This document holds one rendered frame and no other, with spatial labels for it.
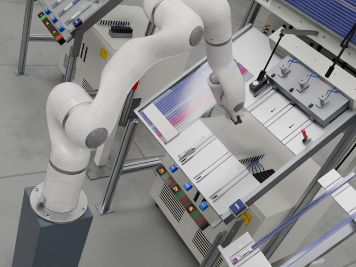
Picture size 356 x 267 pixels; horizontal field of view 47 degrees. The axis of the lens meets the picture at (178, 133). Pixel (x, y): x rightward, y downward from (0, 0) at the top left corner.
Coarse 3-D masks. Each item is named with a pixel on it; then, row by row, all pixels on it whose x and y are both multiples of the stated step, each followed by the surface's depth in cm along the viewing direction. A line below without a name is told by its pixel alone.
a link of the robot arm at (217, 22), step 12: (144, 0) 120; (156, 0) 116; (180, 0) 121; (192, 0) 120; (204, 0) 120; (216, 0) 121; (144, 12) 121; (204, 12) 121; (216, 12) 122; (228, 12) 125; (204, 24) 125; (216, 24) 125; (228, 24) 128; (204, 36) 133; (216, 36) 129; (228, 36) 131
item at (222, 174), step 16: (160, 96) 196; (192, 128) 182; (176, 144) 180; (192, 144) 178; (208, 144) 176; (192, 160) 174; (208, 160) 172; (224, 160) 170; (192, 176) 170; (208, 176) 168; (224, 176) 166; (240, 176) 164; (208, 192) 164; (224, 192) 162; (240, 192) 161; (224, 208) 159
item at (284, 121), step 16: (256, 32) 199; (240, 48) 197; (256, 48) 194; (256, 64) 189; (272, 64) 187; (256, 96) 181; (272, 96) 178; (256, 112) 176; (272, 112) 174; (288, 112) 172; (304, 112) 170; (272, 128) 170; (288, 128) 168; (304, 128) 166; (320, 128) 164; (288, 144) 165
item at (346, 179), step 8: (352, 176) 138; (336, 184) 139; (328, 192) 138; (320, 200) 138; (304, 208) 139; (296, 216) 139; (280, 224) 140; (288, 224) 139; (272, 232) 140; (264, 240) 139
